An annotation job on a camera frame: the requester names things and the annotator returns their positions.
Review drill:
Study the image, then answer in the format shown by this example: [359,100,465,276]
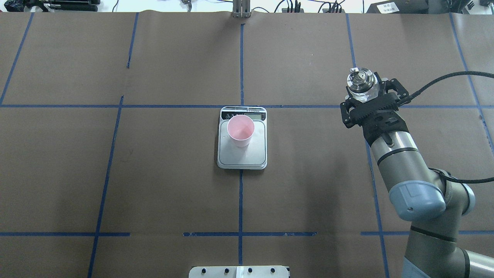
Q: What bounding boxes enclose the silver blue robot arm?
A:
[340,68,494,278]

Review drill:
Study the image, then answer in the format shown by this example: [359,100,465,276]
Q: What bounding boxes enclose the black folded tripod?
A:
[22,0,101,12]

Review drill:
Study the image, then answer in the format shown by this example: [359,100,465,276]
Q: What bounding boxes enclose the silver digital kitchen scale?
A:
[217,106,268,170]

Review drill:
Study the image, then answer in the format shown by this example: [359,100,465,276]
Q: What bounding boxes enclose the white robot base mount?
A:
[188,265,291,278]

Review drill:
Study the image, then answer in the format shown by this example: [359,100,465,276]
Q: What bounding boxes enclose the aluminium frame post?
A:
[232,0,252,18]

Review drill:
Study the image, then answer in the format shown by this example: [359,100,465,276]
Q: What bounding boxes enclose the pink plastic cup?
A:
[227,115,255,147]

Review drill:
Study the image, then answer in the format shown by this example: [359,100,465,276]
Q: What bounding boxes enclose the black box with label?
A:
[365,0,429,14]

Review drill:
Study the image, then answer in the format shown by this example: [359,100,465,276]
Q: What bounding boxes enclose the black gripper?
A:
[340,78,409,146]

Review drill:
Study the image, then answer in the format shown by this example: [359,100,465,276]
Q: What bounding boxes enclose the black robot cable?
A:
[401,71,494,105]

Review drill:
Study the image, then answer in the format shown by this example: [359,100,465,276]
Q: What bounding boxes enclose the brown paper table cover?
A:
[1,10,493,278]

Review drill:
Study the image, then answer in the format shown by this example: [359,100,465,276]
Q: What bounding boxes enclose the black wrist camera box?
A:
[349,93,400,122]

